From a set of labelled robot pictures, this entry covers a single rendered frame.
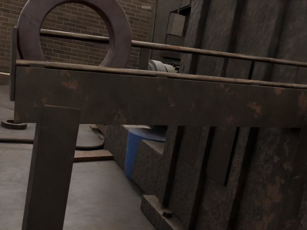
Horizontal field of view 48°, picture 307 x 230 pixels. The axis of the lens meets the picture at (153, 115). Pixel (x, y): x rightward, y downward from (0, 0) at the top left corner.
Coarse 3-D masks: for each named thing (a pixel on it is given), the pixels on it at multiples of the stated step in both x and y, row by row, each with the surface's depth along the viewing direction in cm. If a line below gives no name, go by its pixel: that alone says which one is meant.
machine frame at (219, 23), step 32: (224, 0) 125; (256, 0) 109; (288, 0) 97; (192, 32) 137; (224, 32) 118; (256, 32) 108; (288, 32) 96; (192, 64) 137; (224, 64) 117; (256, 64) 102; (192, 128) 134; (224, 128) 115; (256, 128) 102; (192, 160) 131; (224, 160) 114; (256, 160) 102; (160, 192) 148; (192, 192) 125; (224, 192) 113; (256, 192) 100; (160, 224) 138; (192, 224) 126; (224, 224) 107; (256, 224) 99
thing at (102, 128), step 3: (90, 126) 306; (93, 126) 305; (96, 126) 306; (99, 126) 298; (102, 126) 288; (105, 126) 280; (93, 129) 300; (96, 129) 301; (99, 129) 297; (102, 129) 287; (105, 129) 280; (102, 132) 286; (105, 132) 278; (99, 135) 277; (105, 135) 278; (99, 138) 274; (102, 138) 268
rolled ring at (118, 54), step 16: (32, 0) 52; (48, 0) 52; (64, 0) 53; (80, 0) 54; (96, 0) 55; (112, 0) 56; (32, 16) 52; (112, 16) 57; (32, 32) 53; (112, 32) 58; (128, 32) 59; (32, 48) 53; (112, 48) 58; (128, 48) 59; (112, 64) 59
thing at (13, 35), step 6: (12, 30) 51; (12, 36) 50; (12, 42) 50; (12, 48) 50; (12, 54) 50; (12, 60) 50; (12, 66) 50; (12, 72) 51; (12, 78) 51; (12, 84) 51; (12, 90) 51; (12, 96) 51
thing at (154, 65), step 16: (160, 64) 199; (176, 64) 205; (112, 128) 232; (128, 128) 209; (160, 128) 212; (112, 144) 228; (144, 144) 183; (160, 144) 182; (144, 160) 180; (160, 160) 164; (144, 176) 178; (144, 192) 177
